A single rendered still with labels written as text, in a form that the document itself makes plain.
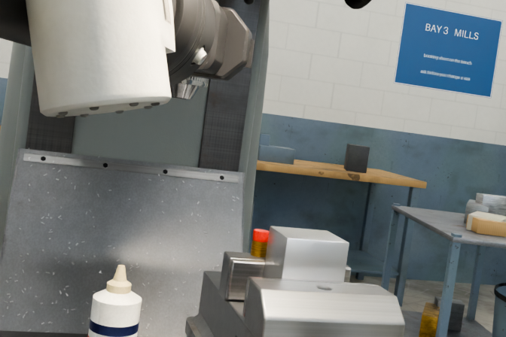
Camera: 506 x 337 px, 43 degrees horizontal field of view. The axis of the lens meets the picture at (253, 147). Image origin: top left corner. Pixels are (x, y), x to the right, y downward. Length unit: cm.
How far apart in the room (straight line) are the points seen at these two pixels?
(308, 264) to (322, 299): 5
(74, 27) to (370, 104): 495
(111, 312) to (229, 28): 24
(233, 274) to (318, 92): 447
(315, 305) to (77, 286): 40
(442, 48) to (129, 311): 508
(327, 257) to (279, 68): 441
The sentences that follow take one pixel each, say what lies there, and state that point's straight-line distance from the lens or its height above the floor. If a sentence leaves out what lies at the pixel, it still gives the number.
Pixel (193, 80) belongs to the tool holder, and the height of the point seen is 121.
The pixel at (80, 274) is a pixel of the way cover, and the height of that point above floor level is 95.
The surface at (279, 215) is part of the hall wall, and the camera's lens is 504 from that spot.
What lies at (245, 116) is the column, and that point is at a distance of 96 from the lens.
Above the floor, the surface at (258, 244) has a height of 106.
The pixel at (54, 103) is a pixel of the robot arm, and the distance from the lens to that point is 31.
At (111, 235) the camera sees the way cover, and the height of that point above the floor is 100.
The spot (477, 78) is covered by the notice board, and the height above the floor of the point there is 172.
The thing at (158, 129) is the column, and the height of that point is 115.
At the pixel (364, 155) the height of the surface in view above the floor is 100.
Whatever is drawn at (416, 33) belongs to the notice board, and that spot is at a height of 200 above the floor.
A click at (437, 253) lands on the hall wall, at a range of 566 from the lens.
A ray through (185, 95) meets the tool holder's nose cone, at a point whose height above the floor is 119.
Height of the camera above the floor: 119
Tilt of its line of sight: 3 degrees down
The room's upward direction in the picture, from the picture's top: 8 degrees clockwise
